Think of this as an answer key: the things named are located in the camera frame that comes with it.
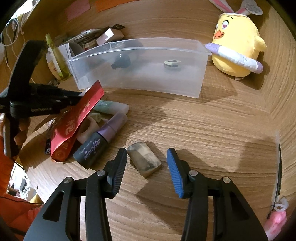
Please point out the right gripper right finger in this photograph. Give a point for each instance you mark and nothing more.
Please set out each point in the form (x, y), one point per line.
(234, 219)

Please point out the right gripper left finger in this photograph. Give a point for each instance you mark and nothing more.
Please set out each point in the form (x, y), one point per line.
(59, 218)

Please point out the red packet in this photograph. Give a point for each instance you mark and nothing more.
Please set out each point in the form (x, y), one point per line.
(65, 132)

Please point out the teal white tube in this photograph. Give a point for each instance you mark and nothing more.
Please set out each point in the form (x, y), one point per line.
(111, 107)

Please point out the dark green glass jar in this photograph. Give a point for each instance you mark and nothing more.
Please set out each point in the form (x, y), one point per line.
(121, 61)

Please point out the small white black cube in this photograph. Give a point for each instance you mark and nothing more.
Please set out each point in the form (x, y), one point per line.
(172, 64)

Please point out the white tape roll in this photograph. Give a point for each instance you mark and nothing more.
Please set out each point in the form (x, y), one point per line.
(86, 129)

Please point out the left hand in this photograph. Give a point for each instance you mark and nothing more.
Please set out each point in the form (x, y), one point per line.
(23, 129)

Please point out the pink fluffy item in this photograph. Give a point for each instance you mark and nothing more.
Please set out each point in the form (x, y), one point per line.
(277, 219)

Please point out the beige cream tube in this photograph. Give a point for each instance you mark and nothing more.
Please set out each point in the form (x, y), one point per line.
(52, 67)

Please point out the stack of books and papers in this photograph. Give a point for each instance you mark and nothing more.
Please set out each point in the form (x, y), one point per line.
(84, 41)

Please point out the pink sticky note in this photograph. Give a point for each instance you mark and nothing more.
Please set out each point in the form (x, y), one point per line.
(76, 9)

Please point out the small white pink box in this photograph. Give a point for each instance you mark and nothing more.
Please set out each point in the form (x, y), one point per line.
(110, 35)

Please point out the orange sticky note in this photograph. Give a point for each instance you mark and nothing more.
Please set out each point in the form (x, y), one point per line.
(102, 5)

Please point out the clear plastic storage bin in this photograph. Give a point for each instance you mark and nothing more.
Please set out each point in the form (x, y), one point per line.
(146, 71)

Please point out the yellow chick plush toy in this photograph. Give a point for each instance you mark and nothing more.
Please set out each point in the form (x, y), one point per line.
(236, 43)

